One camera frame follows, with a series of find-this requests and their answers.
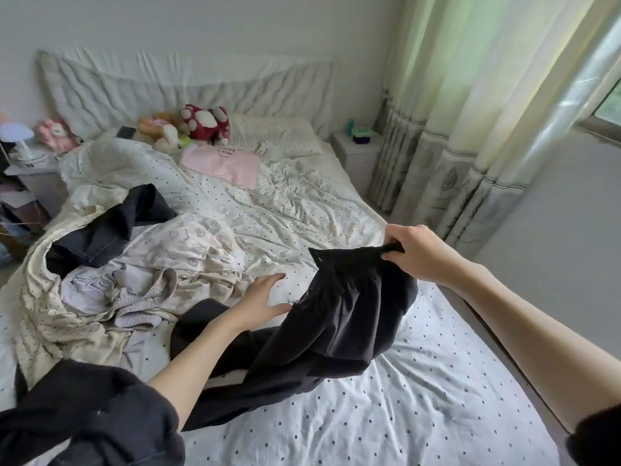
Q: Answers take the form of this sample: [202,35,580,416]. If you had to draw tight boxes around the person's left hand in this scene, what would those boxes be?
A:
[223,272,294,336]

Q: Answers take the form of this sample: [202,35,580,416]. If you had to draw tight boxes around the person's right hand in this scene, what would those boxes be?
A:
[382,223,473,291]

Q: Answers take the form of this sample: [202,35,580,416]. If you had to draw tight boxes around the black garment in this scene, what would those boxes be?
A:
[169,240,420,433]

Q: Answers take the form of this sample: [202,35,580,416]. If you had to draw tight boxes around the cream patterned pyjama top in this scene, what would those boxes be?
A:
[116,214,256,302]

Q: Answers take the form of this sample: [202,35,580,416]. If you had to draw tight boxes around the light grey smocked garment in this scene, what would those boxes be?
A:
[60,261,180,332]

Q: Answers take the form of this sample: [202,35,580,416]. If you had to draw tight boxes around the dark denim jeans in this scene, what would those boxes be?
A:
[43,183,180,280]

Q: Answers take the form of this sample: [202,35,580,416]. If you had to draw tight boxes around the cream polka dot trousers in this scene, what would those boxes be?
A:
[14,179,248,389]

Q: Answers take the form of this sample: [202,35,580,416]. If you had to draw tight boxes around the person's left forearm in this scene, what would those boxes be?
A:
[148,310,252,433]

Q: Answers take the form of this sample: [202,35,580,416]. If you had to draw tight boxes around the person's right forearm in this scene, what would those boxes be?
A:
[451,261,621,433]

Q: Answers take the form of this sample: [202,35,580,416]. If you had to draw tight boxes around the white dotted bed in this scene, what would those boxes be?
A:
[0,116,566,466]

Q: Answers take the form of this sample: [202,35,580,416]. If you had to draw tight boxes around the person's black left sleeve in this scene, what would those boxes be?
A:
[0,359,188,466]

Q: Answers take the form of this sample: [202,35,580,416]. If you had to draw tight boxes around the person's black sleeve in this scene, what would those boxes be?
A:
[0,359,188,466]
[567,403,621,466]

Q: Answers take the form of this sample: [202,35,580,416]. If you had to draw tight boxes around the person's black right sleeve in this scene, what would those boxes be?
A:
[567,403,621,466]

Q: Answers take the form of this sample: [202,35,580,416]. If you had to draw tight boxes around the white bedside cabinet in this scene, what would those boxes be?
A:
[332,129,386,199]

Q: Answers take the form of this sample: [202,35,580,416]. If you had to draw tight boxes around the striped beige curtain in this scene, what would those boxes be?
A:
[367,0,621,260]

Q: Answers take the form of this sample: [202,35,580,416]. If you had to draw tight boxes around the white pillow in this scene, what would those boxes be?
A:
[228,113,327,160]

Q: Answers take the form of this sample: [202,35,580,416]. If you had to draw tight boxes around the red white plush toy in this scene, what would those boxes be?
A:
[177,104,233,148]

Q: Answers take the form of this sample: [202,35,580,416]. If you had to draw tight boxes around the plush toys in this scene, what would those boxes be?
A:
[136,113,188,155]

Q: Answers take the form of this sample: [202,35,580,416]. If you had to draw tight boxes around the white crumpled blanket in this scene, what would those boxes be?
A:
[58,135,197,216]

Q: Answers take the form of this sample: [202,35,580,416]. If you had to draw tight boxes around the grey framed window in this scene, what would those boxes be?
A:
[580,77,621,148]

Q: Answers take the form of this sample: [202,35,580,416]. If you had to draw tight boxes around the small white side cabinet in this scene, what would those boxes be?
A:
[3,155,71,221]

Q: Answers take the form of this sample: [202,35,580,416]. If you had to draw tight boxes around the small pink plush toy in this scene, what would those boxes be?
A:
[37,118,82,157]

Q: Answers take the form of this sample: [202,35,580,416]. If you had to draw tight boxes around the small white lamp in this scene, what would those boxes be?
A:
[0,121,38,163]

